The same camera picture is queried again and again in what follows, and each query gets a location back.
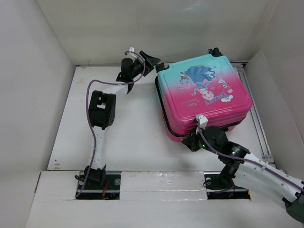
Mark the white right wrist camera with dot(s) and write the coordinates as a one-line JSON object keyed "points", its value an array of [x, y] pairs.
{"points": [[202, 121]]}

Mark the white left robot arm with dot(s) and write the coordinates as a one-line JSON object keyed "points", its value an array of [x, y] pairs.
{"points": [[101, 105]]}

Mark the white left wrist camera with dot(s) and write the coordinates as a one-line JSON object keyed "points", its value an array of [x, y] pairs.
{"points": [[130, 51]]}

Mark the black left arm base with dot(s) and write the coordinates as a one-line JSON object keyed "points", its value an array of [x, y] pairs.
{"points": [[102, 185]]}

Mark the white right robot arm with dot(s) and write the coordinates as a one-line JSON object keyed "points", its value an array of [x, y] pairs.
{"points": [[244, 170]]}

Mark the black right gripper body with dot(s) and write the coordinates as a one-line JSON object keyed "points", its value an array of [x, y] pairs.
{"points": [[203, 133]]}

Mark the white foam cover panel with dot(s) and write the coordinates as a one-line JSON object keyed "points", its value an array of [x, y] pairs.
{"points": [[163, 186]]}

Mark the pink teal kids suitcase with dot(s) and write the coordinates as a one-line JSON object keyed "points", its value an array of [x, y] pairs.
{"points": [[206, 85]]}

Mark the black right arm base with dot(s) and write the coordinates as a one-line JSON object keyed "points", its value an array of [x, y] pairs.
{"points": [[220, 186]]}

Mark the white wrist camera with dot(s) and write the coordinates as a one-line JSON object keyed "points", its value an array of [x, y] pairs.
{"points": [[130, 51], [202, 121]]}

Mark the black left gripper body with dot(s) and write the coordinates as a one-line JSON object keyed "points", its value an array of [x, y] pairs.
{"points": [[137, 68]]}

